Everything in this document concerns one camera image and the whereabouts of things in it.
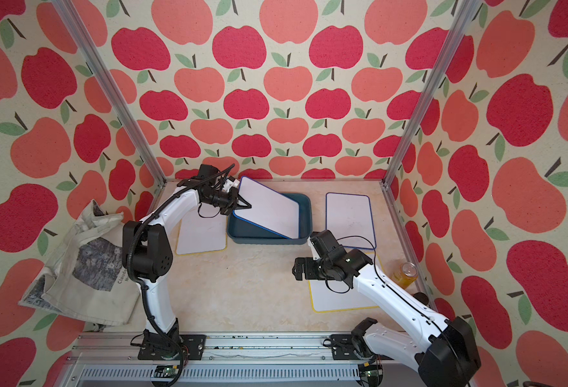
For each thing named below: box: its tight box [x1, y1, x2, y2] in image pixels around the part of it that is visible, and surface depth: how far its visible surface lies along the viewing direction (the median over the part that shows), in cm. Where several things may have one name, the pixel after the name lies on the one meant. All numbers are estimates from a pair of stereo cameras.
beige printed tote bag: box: [17, 199, 141, 327], surface depth 78 cm
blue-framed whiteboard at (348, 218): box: [325, 192, 377, 250], surface depth 110 cm
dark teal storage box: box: [226, 192, 313, 245], surface depth 99 cm
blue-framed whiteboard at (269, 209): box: [233, 175, 300, 240], surface depth 104 cm
